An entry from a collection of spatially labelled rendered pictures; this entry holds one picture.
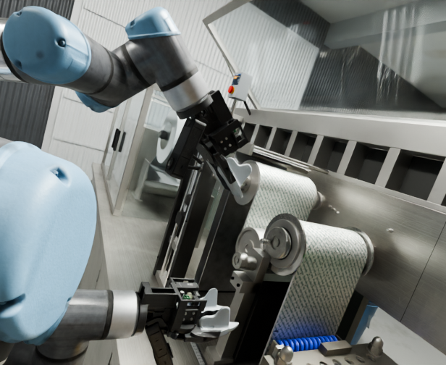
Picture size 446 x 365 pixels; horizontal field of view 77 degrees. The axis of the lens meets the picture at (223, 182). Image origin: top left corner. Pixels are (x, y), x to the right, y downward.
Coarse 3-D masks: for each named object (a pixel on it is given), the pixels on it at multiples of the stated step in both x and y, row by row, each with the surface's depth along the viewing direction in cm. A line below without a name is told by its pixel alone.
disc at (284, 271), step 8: (280, 216) 70; (288, 216) 68; (296, 224) 65; (264, 232) 74; (304, 232) 63; (304, 240) 62; (264, 248) 73; (304, 248) 62; (272, 264) 69; (296, 264) 63; (280, 272) 66; (288, 272) 64
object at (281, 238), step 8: (272, 232) 69; (280, 232) 66; (288, 232) 66; (272, 240) 69; (280, 240) 66; (288, 240) 64; (272, 248) 68; (280, 248) 65; (288, 248) 64; (272, 256) 67; (280, 256) 65
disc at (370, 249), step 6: (342, 228) 83; (348, 228) 82; (354, 228) 80; (360, 234) 78; (366, 240) 76; (366, 246) 76; (372, 246) 75; (372, 252) 74; (372, 258) 74; (366, 264) 75; (366, 270) 75; (360, 276) 76
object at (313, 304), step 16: (288, 288) 65; (304, 288) 66; (320, 288) 69; (336, 288) 72; (352, 288) 75; (288, 304) 66; (304, 304) 68; (320, 304) 71; (336, 304) 74; (288, 320) 67; (304, 320) 70; (320, 320) 73; (336, 320) 76; (272, 336) 66; (288, 336) 69; (304, 336) 72
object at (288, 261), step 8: (272, 224) 72; (280, 224) 69; (288, 224) 67; (296, 232) 64; (296, 240) 64; (296, 248) 63; (288, 256) 65; (296, 256) 63; (280, 264) 66; (288, 264) 64
